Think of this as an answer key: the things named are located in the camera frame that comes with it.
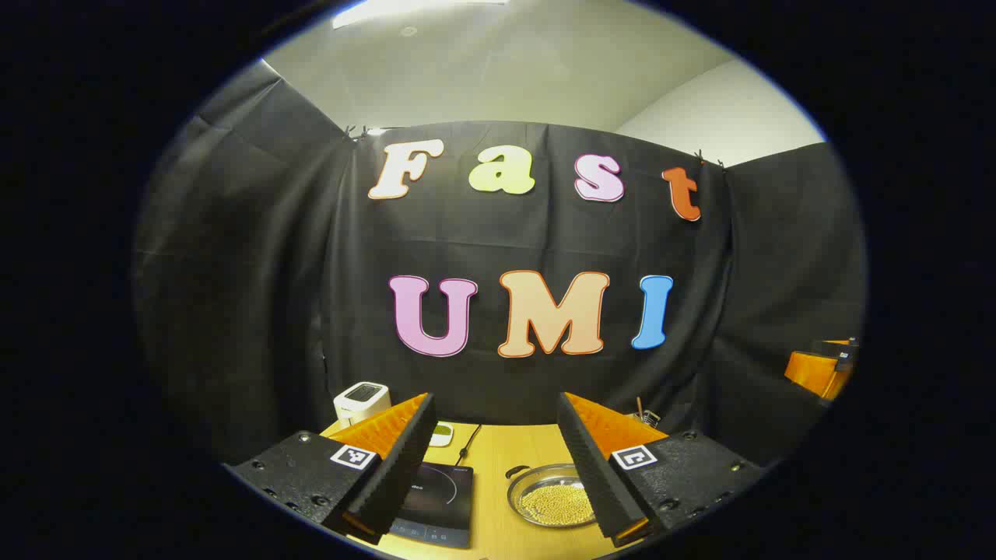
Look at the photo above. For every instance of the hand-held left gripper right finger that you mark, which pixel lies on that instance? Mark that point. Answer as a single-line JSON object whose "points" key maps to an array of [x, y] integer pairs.
{"points": [[599, 474]]}

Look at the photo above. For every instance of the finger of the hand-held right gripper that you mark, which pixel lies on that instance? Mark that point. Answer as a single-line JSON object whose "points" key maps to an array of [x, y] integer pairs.
{"points": [[813, 373]]}

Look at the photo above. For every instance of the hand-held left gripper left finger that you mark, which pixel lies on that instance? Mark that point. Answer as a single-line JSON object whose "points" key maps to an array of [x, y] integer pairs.
{"points": [[397, 467]]}

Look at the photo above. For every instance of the black induction cooktop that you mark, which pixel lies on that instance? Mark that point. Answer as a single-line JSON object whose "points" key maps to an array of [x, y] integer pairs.
{"points": [[447, 505]]}

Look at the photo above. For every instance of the pile of soybeans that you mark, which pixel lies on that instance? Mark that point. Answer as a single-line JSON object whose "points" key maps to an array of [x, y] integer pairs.
{"points": [[556, 504]]}

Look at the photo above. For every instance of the white divided dish of beans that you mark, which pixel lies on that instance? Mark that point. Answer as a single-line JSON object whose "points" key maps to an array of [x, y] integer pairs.
{"points": [[441, 434]]}

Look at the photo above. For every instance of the white toaster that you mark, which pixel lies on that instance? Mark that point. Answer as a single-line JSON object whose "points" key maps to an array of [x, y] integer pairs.
{"points": [[360, 404]]}

